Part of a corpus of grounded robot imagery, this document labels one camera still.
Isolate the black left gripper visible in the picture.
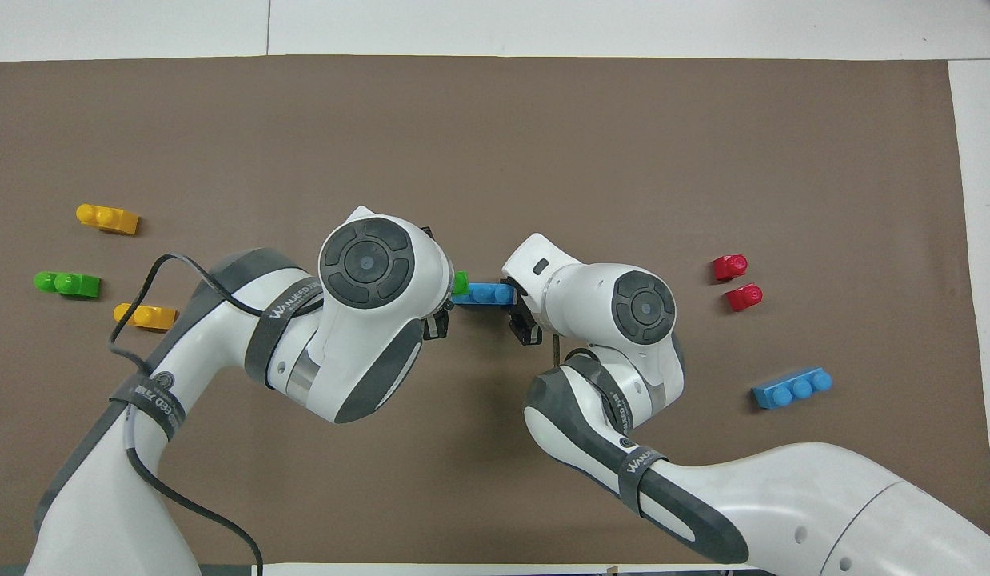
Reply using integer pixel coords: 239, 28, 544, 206
421, 226, 456, 342

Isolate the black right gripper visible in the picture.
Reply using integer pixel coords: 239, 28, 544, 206
500, 276, 545, 347

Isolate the blue three-stud toy block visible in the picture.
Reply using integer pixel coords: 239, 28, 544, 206
451, 282, 517, 306
752, 367, 833, 410

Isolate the yellow two-stud toy block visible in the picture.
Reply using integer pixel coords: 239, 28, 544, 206
114, 303, 178, 330
76, 204, 140, 236

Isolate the brown table mat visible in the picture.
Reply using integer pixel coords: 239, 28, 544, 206
0, 54, 990, 566

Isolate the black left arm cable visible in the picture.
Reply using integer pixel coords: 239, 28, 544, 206
107, 254, 265, 576

